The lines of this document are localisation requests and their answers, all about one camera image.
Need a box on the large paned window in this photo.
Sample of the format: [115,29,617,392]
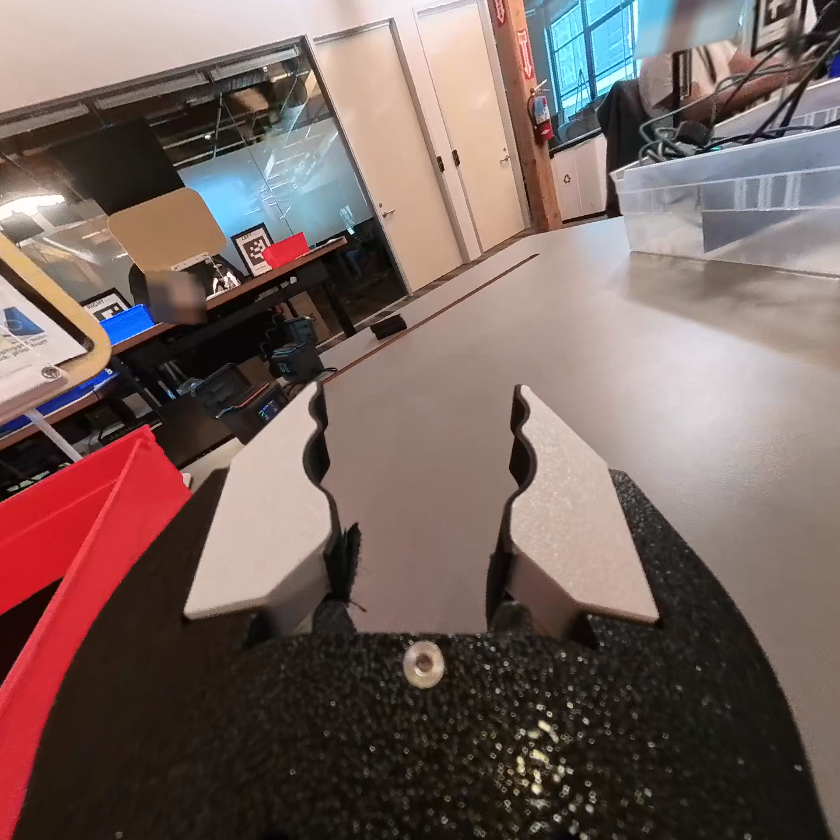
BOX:
[545,0,641,126]

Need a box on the black charging case with screen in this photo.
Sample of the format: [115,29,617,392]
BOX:
[193,363,287,444]

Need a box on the small blue bin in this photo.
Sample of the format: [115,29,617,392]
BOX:
[97,303,158,347]

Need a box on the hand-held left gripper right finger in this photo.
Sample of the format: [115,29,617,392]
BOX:
[486,383,661,642]

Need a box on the large red plastic bin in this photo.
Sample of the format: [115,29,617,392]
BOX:
[0,424,193,840]

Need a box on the white door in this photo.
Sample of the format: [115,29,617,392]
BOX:
[314,18,470,293]
[415,0,531,253]

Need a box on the thick black cable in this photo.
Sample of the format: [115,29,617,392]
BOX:
[640,39,840,161]

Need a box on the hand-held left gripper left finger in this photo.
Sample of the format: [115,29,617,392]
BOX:
[182,381,343,635]

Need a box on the red fire extinguisher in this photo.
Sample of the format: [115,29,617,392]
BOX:
[528,80,555,144]

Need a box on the black jacket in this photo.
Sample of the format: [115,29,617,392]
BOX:
[597,79,660,217]

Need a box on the white cabinet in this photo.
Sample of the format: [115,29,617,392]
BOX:
[551,134,610,221]

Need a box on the clear plastic bin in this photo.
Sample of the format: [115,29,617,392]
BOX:
[609,79,840,277]

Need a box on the framed black-white marker sign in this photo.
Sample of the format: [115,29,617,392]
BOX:
[231,224,274,277]
[80,287,133,324]

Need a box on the tan rounded board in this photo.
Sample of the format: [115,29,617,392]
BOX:
[107,188,228,272]

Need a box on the dark-legged work table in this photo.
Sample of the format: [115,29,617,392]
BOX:
[0,236,358,454]

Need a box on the black battery charger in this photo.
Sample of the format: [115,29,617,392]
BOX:
[262,317,324,383]

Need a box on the instruction sign stand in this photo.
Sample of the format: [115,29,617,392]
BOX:
[0,233,114,463]

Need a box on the small red bin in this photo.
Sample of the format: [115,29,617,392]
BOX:
[262,232,309,270]

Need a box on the wooden pillar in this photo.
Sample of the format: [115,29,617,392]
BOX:
[491,0,564,232]

